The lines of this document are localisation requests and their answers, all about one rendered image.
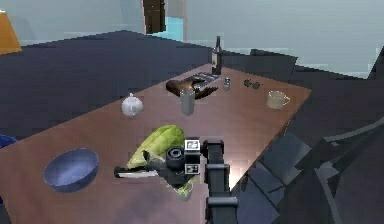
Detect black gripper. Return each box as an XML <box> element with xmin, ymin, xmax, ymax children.
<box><xmin>113</xmin><ymin>145</ymin><xmax>188</xmax><ymax>186</ymax></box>

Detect blue bowl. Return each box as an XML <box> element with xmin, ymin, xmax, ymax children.
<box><xmin>42</xmin><ymin>147</ymin><xmax>100</xmax><ymax>193</ymax></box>

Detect green lettuce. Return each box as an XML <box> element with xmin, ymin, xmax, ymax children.
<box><xmin>126</xmin><ymin>124</ymin><xmax>200</xmax><ymax>203</ymax></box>

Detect black round glasses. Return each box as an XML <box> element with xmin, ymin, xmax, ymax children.
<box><xmin>243</xmin><ymin>79</ymin><xmax>262</xmax><ymax>90</ymax></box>

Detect dark brown curved object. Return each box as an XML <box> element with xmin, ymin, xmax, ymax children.
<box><xmin>165</xmin><ymin>76</ymin><xmax>219</xmax><ymax>100</ymax></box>

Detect brown wooden table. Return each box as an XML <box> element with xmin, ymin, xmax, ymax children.
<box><xmin>0</xmin><ymin>63</ymin><xmax>313</xmax><ymax>224</ymax></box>

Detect cream mug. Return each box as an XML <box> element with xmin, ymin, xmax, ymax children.
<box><xmin>266</xmin><ymin>90</ymin><xmax>291</xmax><ymax>110</ymax></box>

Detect dark grey chair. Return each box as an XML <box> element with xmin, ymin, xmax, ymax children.
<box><xmin>233</xmin><ymin>116</ymin><xmax>384</xmax><ymax>224</ymax></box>

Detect grey metal cup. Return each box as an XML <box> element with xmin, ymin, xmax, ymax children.
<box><xmin>179</xmin><ymin>87</ymin><xmax>196</xmax><ymax>117</ymax></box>

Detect blue round object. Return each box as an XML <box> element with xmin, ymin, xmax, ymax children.
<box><xmin>0</xmin><ymin>134</ymin><xmax>18</xmax><ymax>150</ymax></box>

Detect orange lamp shade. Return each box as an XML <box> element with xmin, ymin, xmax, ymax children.
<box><xmin>0</xmin><ymin>9</ymin><xmax>23</xmax><ymax>56</ymax></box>

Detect dark brown door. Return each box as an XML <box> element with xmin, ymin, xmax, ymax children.
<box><xmin>142</xmin><ymin>0</ymin><xmax>167</xmax><ymax>35</ymax></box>

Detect grey striped book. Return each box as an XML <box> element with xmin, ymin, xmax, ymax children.
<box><xmin>191</xmin><ymin>71</ymin><xmax>222</xmax><ymax>92</ymax></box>

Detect dark wine bottle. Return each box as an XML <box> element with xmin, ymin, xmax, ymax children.
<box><xmin>211</xmin><ymin>35</ymin><xmax>224</xmax><ymax>76</ymax></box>

